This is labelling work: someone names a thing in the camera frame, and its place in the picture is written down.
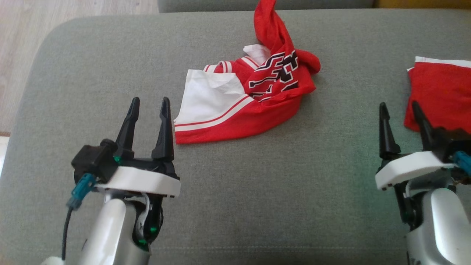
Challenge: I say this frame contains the red shorts with white trim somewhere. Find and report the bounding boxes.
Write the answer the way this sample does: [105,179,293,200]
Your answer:
[404,56,471,134]

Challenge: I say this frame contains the red and white basketball jersey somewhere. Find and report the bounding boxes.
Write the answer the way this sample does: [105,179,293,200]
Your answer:
[174,0,321,145]

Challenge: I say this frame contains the grey fabric sofa seat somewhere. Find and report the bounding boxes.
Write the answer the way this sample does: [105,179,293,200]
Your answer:
[0,8,471,265]

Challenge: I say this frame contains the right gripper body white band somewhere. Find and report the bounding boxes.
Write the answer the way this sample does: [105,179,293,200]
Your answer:
[375,150,457,191]

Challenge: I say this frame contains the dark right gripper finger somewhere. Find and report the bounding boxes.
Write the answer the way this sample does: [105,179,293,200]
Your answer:
[411,100,437,152]
[379,102,402,160]

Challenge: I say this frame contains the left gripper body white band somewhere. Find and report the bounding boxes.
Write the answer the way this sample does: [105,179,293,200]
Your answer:
[95,158,181,198]

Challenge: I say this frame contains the grey sofa back cushion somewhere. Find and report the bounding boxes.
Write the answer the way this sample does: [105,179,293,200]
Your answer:
[157,0,375,14]

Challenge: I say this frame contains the black cable with teal plug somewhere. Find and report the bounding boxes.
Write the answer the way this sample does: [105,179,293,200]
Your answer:
[61,173,97,262]
[452,150,471,176]

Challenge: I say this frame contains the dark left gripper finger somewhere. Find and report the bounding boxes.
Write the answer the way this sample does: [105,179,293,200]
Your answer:
[115,97,141,160]
[151,97,175,163]

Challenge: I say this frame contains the mustard yellow cushion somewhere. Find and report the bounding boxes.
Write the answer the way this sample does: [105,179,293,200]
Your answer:
[373,0,471,10]

